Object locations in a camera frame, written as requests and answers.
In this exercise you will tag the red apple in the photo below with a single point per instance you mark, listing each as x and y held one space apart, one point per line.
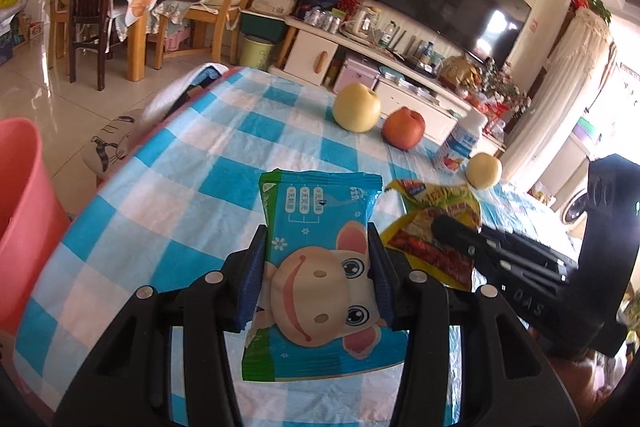
404 128

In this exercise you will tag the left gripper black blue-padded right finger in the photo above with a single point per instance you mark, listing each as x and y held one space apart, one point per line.
506 379

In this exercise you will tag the blue white checkered tablecloth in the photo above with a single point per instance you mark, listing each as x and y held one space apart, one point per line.
188 198

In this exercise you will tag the cat pattern stool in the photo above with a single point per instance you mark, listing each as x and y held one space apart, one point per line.
108 147

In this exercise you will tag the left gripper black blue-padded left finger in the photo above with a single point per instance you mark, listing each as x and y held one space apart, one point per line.
125 380

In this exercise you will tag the electric glass kettle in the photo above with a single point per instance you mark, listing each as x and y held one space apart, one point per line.
364 22

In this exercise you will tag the washing machine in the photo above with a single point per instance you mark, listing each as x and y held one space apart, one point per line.
573 211

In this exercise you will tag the white standing air conditioner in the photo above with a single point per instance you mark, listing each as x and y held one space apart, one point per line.
574 72

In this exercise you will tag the light wooden chair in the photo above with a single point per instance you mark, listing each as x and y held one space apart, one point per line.
215 21

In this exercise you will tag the large yellow pear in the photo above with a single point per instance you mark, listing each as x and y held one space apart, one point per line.
357 108

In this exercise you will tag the pink trash bucket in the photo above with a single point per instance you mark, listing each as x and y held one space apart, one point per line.
33 220

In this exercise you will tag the small yellow pear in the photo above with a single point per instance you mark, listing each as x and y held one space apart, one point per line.
483 171

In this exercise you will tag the pink storage box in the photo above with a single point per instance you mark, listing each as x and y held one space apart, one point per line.
356 74

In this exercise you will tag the white tv cabinet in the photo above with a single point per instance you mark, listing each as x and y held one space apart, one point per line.
308 52

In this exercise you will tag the blue cartoon snack bag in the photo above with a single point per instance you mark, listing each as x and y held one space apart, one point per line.
316 315

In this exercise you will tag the dining table with cloth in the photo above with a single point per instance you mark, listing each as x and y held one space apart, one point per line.
142 1

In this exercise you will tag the yellow snack wrapper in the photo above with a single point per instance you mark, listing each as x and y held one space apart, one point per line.
427 232

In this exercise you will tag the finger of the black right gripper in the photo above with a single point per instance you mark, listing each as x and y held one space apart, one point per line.
508 259

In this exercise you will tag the white yogurt bottle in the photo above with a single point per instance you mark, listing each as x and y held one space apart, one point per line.
461 140

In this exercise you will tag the green small bin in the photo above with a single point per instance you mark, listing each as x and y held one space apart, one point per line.
256 52

